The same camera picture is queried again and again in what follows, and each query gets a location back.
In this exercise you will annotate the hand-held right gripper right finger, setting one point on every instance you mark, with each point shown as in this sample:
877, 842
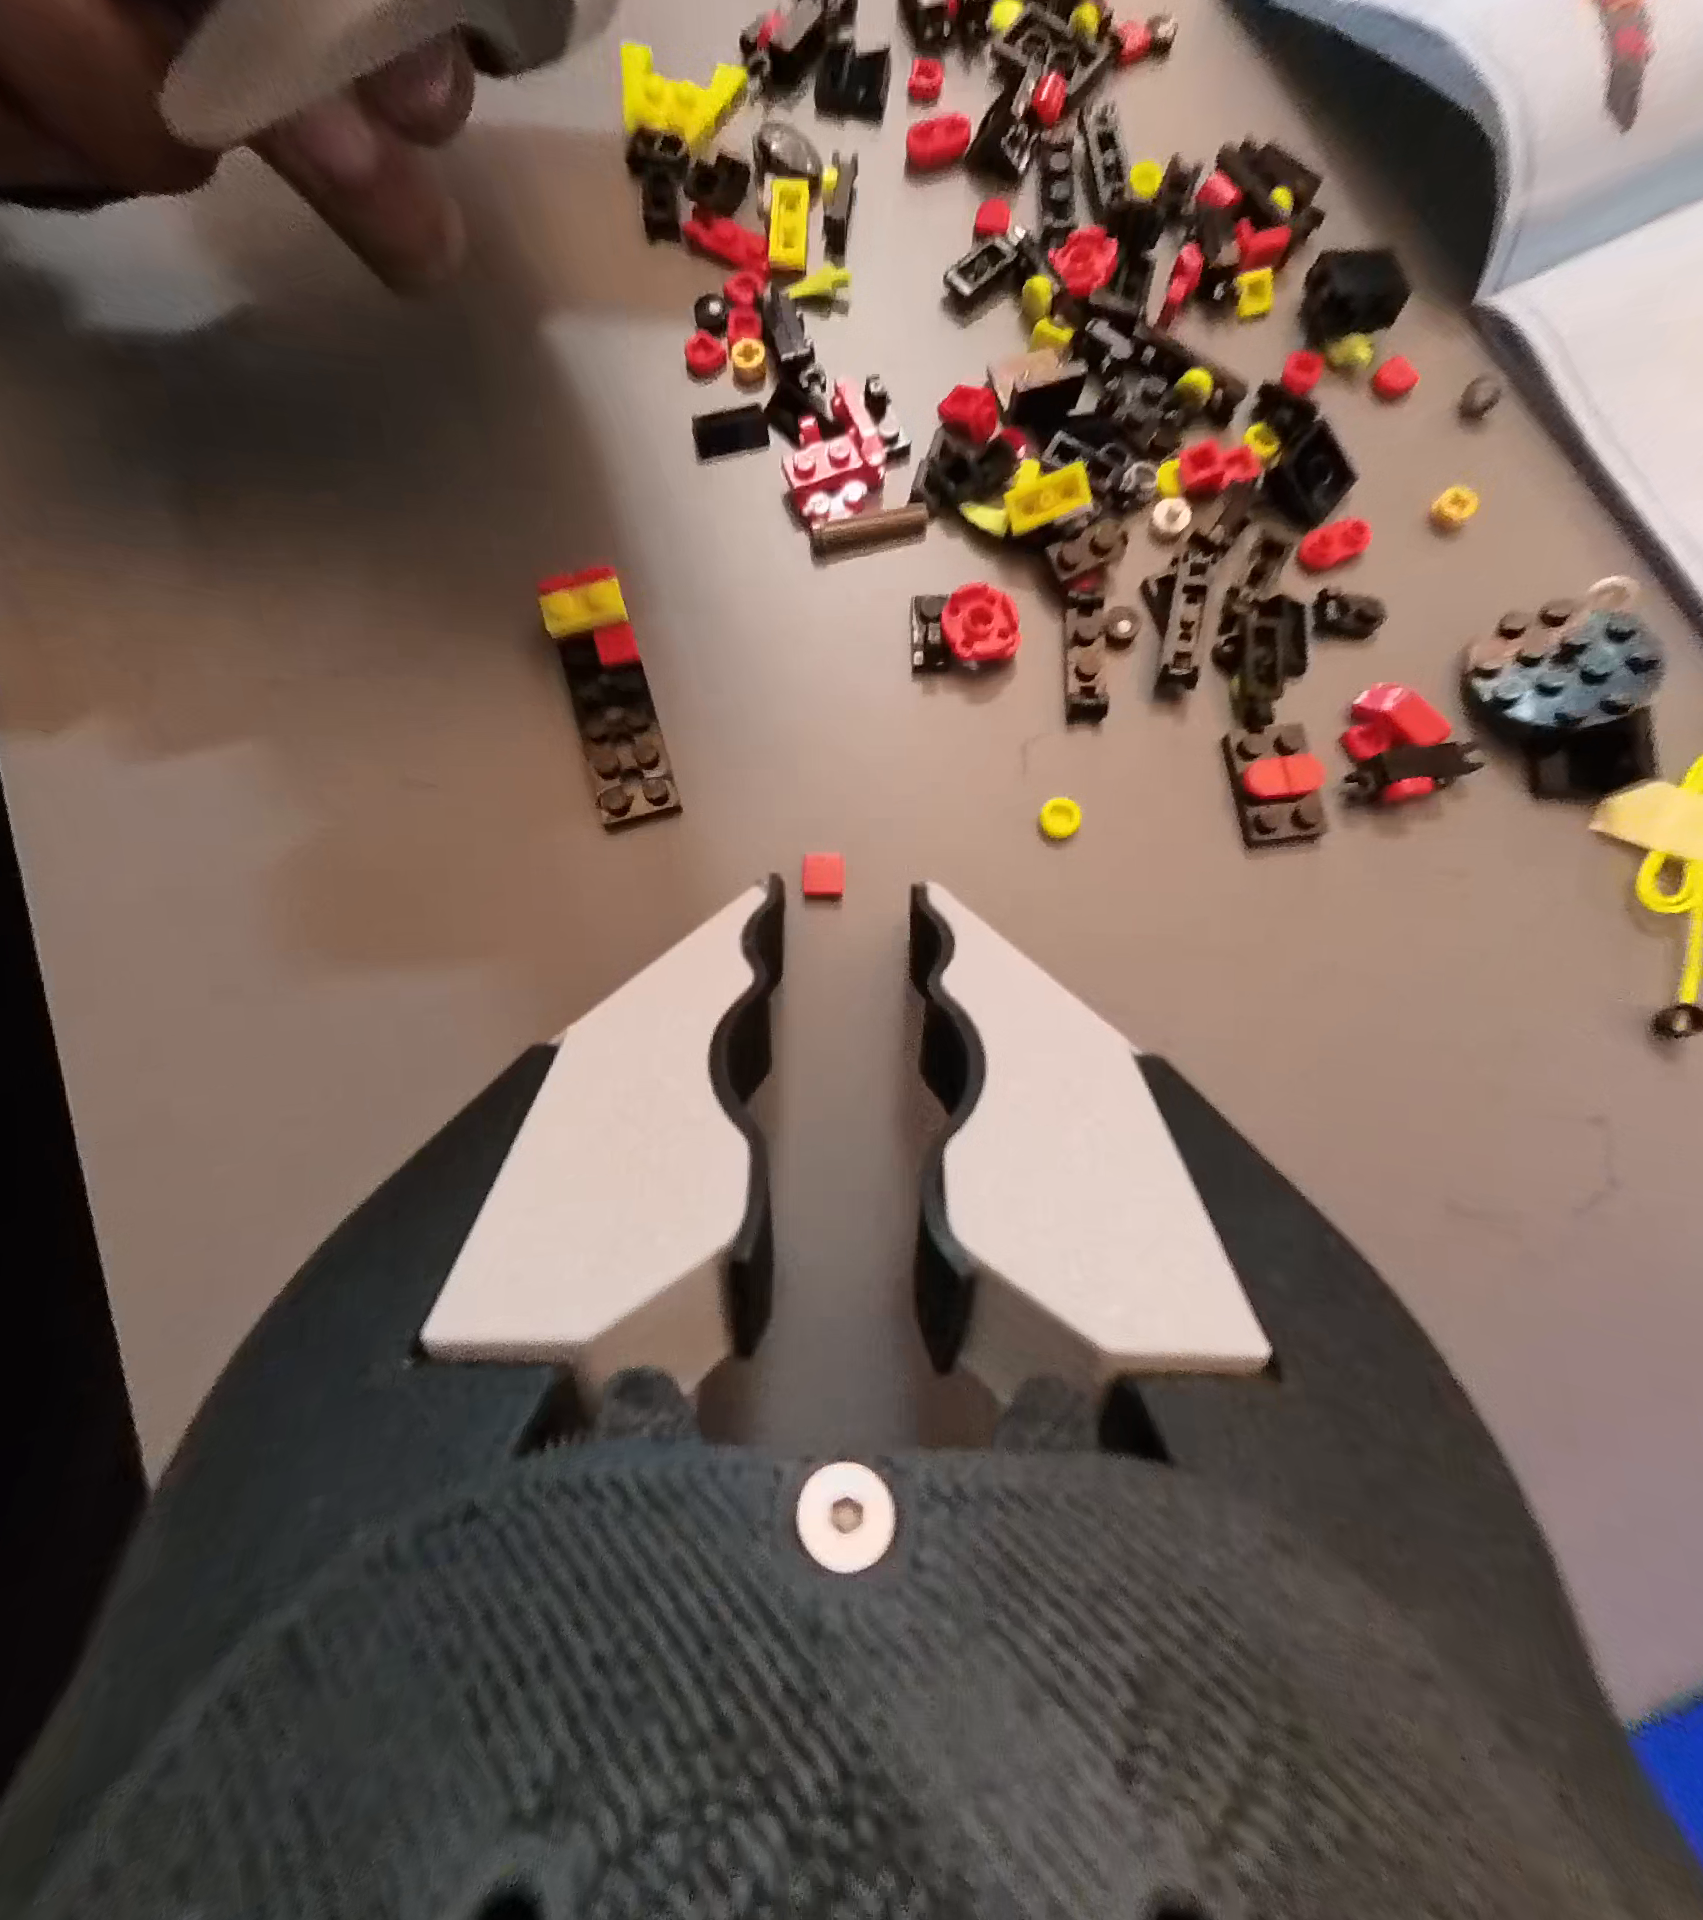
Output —
1076, 1200

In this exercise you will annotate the person's left hand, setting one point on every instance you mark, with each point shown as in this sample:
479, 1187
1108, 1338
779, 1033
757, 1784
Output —
41, 91

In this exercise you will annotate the lego instruction booklet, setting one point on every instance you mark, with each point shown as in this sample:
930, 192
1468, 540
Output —
1662, 300

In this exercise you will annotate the small yellow round lego stud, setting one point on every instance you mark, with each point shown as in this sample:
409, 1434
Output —
1060, 819

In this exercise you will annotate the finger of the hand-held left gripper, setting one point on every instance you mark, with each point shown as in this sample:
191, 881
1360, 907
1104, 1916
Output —
341, 53

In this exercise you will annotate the small red lego tile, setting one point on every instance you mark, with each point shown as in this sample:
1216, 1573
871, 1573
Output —
823, 875
617, 645

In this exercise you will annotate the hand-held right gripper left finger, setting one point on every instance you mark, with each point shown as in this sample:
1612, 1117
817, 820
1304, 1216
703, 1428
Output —
613, 1200

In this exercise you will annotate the pile of loose lego pieces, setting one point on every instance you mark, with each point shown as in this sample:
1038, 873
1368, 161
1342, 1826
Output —
1136, 374

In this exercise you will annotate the black beam lego assembly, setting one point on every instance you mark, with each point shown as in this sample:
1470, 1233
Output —
619, 720

